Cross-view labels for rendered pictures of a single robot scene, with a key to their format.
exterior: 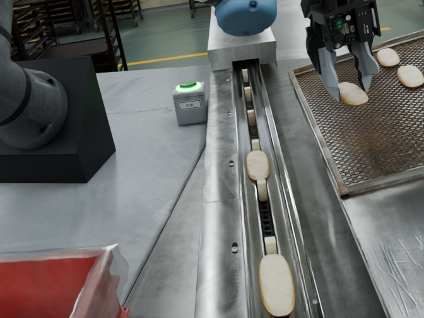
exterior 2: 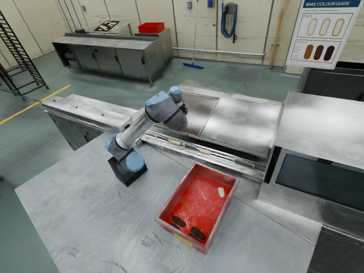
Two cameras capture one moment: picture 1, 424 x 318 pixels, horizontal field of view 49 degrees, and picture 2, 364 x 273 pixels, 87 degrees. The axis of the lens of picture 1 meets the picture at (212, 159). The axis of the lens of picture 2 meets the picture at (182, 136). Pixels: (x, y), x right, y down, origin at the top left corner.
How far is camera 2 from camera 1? 1.20 m
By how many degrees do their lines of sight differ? 52
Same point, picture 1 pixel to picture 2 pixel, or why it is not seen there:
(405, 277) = (217, 140)
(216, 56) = (121, 128)
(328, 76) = not seen: hidden behind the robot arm
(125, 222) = (170, 166)
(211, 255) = (196, 155)
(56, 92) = not seen: hidden behind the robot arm
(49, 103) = not seen: hidden behind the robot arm
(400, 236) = (211, 136)
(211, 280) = (201, 157)
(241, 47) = (125, 122)
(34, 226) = (156, 181)
